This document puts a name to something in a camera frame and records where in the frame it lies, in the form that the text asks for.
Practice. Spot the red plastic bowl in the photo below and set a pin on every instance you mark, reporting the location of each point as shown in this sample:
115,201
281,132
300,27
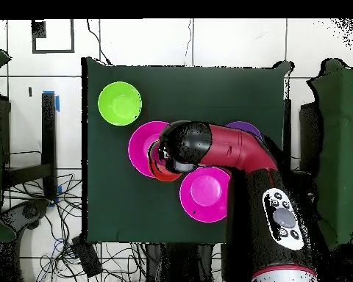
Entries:
164,176

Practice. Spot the magenta plastic bowl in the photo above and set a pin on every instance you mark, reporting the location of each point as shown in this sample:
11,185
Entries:
138,147
204,194

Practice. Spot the purple plastic bowl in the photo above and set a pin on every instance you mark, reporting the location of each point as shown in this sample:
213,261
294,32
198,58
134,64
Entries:
244,127

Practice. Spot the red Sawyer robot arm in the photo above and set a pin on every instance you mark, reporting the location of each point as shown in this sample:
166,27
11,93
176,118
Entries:
238,147

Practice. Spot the dark green tablecloth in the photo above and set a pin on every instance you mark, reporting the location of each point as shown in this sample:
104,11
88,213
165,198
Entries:
179,88

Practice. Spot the large lime green bowl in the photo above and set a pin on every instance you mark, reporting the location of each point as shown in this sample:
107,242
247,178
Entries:
119,103

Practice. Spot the black metal stand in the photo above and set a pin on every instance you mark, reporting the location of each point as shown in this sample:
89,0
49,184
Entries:
48,132

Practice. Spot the blue tape strip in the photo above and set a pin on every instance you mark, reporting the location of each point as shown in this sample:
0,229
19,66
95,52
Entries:
57,104

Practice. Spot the black floor box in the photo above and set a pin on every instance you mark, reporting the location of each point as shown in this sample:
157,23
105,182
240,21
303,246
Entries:
86,258

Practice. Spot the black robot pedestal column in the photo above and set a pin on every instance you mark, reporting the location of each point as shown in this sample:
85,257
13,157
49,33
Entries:
176,264

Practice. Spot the grey pedestal foot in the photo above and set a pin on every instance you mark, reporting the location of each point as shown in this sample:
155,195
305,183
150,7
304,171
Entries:
29,211

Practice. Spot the black square floor frame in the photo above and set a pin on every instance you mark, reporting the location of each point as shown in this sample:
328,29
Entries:
53,51

